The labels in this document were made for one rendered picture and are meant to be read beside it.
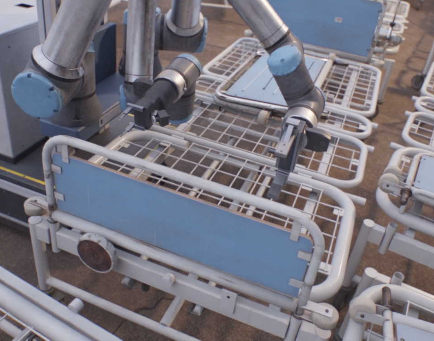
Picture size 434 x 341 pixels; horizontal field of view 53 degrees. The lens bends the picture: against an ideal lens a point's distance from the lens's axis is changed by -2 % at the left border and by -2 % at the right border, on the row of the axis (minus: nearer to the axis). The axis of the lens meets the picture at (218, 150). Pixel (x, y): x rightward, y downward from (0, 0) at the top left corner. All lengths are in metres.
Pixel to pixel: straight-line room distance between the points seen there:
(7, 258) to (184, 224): 1.02
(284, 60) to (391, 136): 2.11
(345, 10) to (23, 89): 2.00
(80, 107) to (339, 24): 1.79
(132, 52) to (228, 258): 0.68
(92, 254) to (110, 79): 0.87
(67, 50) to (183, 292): 0.72
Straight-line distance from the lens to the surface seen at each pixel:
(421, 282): 2.13
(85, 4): 1.20
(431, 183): 1.63
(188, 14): 1.71
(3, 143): 1.88
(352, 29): 2.84
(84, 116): 1.53
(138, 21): 1.38
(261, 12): 1.27
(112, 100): 1.71
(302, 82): 1.19
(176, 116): 1.41
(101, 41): 1.82
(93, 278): 1.82
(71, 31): 1.24
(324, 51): 2.89
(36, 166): 1.87
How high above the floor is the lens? 1.36
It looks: 32 degrees down
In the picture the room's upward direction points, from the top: 8 degrees clockwise
